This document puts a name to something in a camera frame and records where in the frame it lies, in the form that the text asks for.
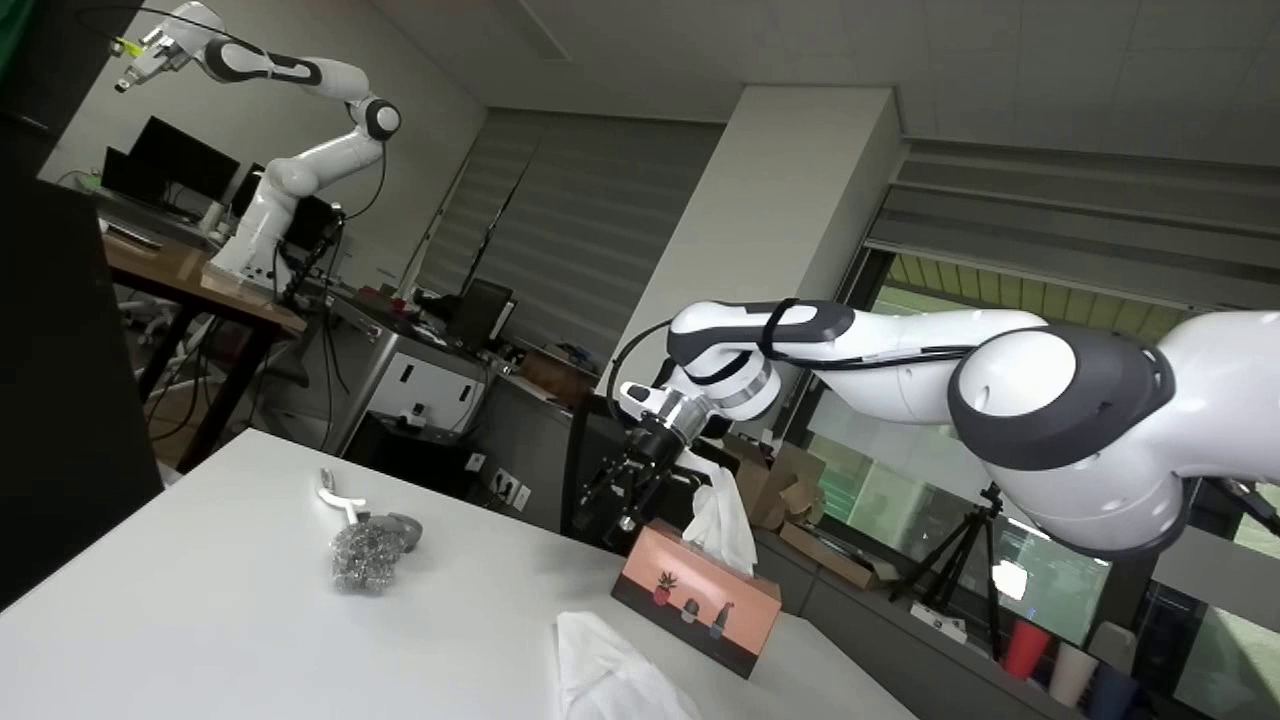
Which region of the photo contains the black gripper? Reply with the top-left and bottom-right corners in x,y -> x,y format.
583,422 -> 702,544

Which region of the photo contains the white plastic bag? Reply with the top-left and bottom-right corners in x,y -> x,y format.
549,610 -> 695,720

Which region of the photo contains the white tissue sheet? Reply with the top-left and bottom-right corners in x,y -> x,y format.
675,457 -> 763,578

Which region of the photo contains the large open cardboard box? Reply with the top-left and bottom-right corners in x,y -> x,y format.
738,457 -> 833,538

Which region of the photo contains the flat cardboard box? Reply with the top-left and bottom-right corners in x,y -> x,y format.
776,522 -> 871,591

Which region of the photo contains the black equipment case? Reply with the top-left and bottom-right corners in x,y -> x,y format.
458,378 -> 579,534

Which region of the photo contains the silver metal cabinet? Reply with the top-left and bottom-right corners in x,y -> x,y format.
283,317 -> 491,460

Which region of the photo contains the gray steel wool scrubber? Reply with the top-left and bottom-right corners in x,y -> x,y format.
328,512 -> 428,600

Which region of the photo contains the small white plastic piece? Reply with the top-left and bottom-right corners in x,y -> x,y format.
316,469 -> 373,530

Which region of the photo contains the gray low cabinet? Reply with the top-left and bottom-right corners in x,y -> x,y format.
753,534 -> 1074,720

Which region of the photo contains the red cup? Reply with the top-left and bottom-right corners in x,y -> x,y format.
999,615 -> 1055,685

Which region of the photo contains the white cup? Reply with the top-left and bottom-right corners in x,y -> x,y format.
1047,640 -> 1104,703

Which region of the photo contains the wooden desk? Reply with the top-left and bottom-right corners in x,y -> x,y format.
96,225 -> 316,471

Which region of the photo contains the dark blue cup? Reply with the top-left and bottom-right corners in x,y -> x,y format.
1086,660 -> 1145,720

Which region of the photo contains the black partition panel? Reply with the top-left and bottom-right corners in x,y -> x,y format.
0,0 -> 167,600

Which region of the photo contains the black computer monitor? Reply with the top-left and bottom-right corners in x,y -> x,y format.
101,115 -> 246,209

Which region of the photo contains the black camera tripod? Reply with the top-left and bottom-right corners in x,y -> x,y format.
887,482 -> 1018,656

